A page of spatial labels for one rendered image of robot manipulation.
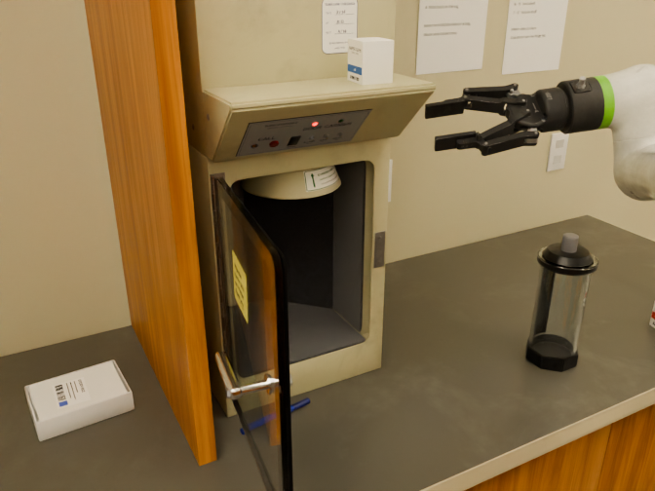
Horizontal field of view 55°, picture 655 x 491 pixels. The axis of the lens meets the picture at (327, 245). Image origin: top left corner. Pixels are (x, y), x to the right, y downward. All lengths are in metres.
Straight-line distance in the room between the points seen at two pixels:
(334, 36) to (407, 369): 0.65
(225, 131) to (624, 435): 1.00
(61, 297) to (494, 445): 0.91
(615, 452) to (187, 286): 0.94
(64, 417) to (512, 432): 0.76
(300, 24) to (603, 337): 0.92
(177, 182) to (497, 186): 1.22
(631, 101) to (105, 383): 1.04
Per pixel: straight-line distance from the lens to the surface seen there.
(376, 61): 0.94
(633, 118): 1.21
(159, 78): 0.81
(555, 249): 1.25
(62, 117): 1.33
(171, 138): 0.82
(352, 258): 1.19
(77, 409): 1.18
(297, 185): 1.04
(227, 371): 0.80
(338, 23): 0.99
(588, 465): 1.40
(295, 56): 0.97
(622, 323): 1.55
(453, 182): 1.78
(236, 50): 0.93
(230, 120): 0.83
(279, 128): 0.88
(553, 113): 1.16
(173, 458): 1.10
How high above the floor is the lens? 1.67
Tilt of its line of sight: 24 degrees down
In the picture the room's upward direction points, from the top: straight up
